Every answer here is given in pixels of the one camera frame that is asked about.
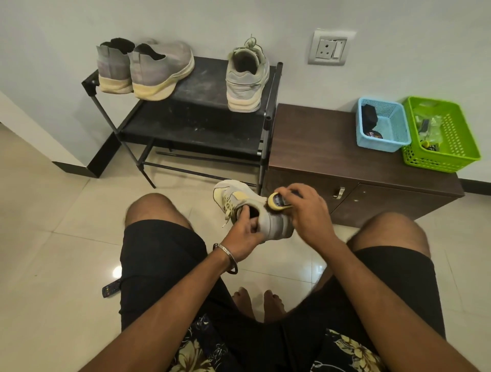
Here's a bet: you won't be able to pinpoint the person's left hand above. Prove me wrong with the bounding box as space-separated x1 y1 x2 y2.
220 206 266 263

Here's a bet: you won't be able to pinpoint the person's right hand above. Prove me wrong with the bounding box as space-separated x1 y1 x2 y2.
274 183 340 252

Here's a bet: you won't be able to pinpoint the grey lace-up sneaker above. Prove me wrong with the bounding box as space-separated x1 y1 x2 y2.
213 179 295 244
225 35 270 113

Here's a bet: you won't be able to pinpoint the yellow shoe brush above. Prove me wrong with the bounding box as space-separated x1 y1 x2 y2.
267 192 294 212

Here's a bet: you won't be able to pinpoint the person's left forearm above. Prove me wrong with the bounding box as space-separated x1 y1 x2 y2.
79 245 239 372

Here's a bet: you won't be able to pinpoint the person's right forearm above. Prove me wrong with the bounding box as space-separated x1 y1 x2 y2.
307 234 481 372

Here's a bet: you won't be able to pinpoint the person's left foot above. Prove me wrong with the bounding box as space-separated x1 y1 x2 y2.
232 287 256 319

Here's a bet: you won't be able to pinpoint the person's foot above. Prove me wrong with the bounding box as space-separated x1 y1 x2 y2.
263 290 287 323
232 287 256 319

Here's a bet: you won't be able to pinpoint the person's right foot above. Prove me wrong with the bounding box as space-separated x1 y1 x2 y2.
263 290 287 323

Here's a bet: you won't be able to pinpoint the dark brown wooden cabinet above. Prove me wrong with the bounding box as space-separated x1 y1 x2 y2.
262 103 465 228

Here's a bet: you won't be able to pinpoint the person's right leg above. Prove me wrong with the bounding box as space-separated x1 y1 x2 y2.
346 212 432 258

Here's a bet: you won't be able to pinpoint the person's leg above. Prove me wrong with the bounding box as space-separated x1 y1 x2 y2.
124 193 194 231
346 212 432 258

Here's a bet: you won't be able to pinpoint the black shorts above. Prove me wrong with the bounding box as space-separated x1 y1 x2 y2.
119 219 447 372

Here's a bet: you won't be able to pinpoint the person's left leg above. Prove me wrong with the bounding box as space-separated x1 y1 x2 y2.
124 193 194 231

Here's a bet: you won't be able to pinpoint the black metal shoe rack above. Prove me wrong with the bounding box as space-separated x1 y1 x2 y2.
81 56 284 196

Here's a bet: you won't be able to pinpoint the black sponge block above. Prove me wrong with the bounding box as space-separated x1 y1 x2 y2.
361 104 379 129

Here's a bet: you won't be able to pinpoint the blue plastic basket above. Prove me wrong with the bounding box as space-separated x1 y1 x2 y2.
356 97 412 153

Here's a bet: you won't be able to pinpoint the black floral shirt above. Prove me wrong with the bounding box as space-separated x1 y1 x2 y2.
169 314 388 372

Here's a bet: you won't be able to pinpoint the black remote control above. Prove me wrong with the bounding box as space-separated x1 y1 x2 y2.
102 279 122 299

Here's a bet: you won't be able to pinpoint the clear plastic bag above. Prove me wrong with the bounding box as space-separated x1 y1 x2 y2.
414 111 445 143

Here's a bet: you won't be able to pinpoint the green plastic basket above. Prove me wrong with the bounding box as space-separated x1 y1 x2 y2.
401 96 482 173

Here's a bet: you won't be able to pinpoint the grey slip-on sneaker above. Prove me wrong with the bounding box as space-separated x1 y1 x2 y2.
96 38 136 94
128 40 195 101

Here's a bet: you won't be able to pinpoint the silver metal bracelet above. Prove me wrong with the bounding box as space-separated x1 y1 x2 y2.
213 243 239 275

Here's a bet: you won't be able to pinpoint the grey wall socket plate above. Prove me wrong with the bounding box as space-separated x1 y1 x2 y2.
308 29 350 66

